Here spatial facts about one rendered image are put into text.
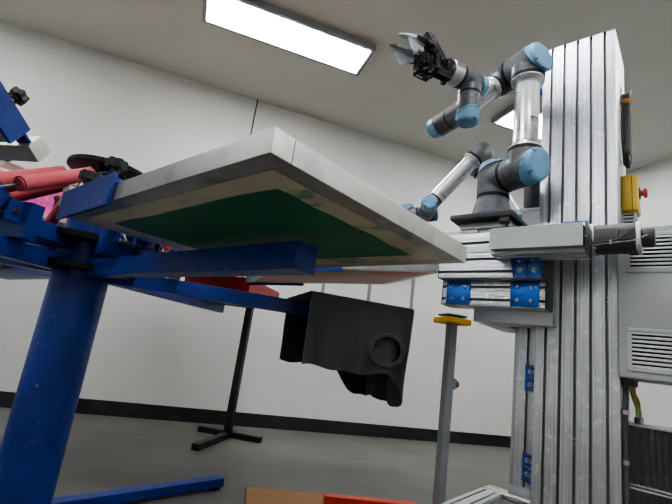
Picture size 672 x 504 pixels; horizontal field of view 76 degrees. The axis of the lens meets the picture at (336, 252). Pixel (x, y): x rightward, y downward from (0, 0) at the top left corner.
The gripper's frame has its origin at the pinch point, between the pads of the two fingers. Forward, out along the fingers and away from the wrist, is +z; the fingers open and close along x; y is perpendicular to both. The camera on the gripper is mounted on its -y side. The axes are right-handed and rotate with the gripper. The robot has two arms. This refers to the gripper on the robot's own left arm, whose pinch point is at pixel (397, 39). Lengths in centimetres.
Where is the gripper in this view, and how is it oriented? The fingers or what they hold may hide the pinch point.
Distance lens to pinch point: 148.9
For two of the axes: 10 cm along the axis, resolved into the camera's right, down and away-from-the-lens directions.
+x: -4.6, 2.7, 8.4
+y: -0.7, 9.4, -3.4
